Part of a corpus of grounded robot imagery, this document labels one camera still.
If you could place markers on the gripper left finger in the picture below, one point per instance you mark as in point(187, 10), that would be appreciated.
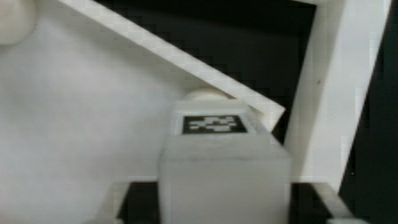
point(130, 204)

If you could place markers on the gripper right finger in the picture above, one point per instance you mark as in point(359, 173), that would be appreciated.
point(316, 206)

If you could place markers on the white table leg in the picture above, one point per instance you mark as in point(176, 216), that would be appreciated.
point(222, 166)
point(18, 19)

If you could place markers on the white square tabletop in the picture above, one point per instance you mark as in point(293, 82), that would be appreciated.
point(92, 79)

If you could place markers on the white U-shaped fence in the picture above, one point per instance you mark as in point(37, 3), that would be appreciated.
point(339, 60)

